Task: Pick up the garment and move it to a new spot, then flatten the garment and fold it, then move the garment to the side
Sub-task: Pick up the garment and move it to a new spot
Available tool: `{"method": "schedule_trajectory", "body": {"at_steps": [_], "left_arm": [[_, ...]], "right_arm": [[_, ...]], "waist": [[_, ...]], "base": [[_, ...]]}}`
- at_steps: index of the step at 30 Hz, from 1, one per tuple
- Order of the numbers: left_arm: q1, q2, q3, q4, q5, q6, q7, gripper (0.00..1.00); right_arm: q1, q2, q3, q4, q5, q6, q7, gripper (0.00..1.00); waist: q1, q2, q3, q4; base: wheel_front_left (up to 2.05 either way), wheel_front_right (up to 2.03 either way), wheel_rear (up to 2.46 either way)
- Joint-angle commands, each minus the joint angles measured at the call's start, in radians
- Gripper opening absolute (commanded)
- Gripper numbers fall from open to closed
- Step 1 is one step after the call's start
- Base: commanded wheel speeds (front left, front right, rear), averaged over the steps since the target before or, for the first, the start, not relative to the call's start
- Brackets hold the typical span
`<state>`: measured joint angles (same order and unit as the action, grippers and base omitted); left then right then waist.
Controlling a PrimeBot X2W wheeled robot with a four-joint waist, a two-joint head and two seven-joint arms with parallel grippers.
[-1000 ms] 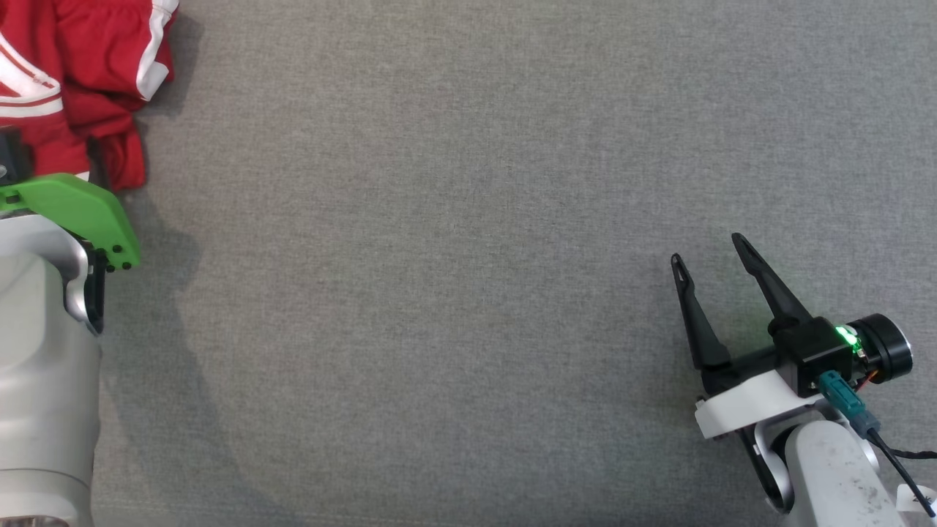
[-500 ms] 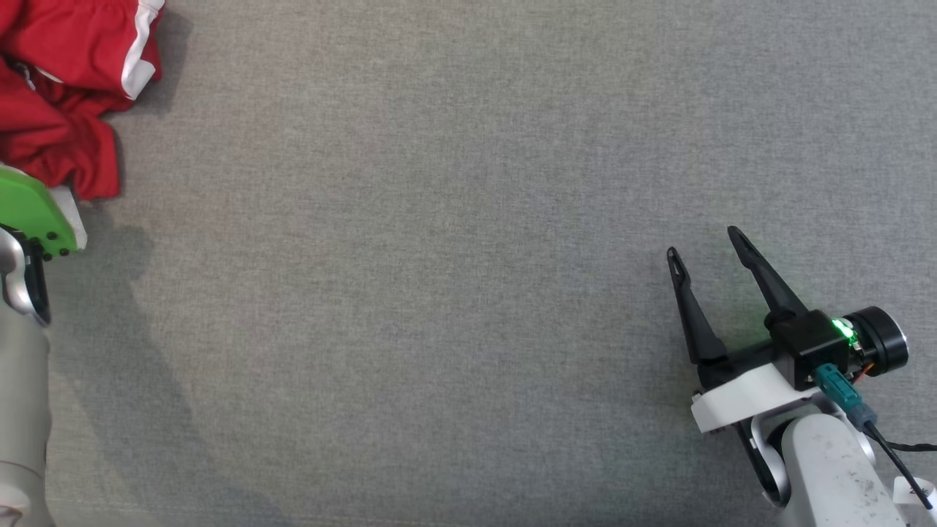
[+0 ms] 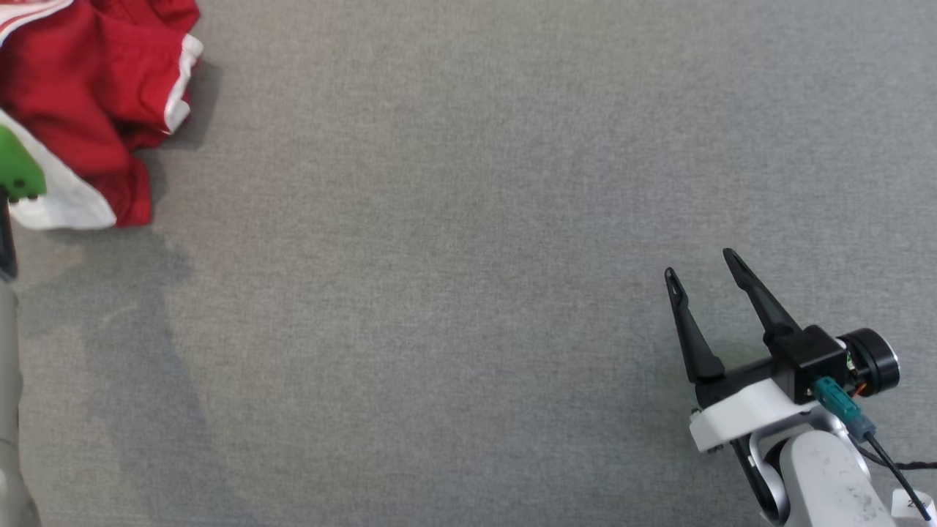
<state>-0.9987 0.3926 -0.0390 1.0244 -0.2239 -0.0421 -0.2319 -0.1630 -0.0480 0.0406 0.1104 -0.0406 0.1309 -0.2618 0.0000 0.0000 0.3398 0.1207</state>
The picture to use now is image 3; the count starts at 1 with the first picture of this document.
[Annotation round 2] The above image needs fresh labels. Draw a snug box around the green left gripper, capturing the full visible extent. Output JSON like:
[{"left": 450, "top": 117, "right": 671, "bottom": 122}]
[{"left": 0, "top": 124, "right": 47, "bottom": 283}]

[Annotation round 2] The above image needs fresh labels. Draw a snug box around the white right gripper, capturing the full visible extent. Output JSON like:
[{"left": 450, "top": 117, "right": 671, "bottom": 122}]
[{"left": 665, "top": 247, "right": 854, "bottom": 455}]

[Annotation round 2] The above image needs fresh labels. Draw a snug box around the red Bulls 23 jersey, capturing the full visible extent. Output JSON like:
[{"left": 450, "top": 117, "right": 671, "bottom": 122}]
[{"left": 0, "top": 0, "right": 154, "bottom": 231}]

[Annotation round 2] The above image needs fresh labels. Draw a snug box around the right camera cable teal plug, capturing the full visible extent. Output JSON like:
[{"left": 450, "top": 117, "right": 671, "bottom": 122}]
[{"left": 813, "top": 376, "right": 937, "bottom": 524}]

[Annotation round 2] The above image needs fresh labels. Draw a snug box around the white cable tag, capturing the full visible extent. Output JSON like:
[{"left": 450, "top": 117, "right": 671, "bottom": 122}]
[{"left": 891, "top": 489, "right": 937, "bottom": 523}]

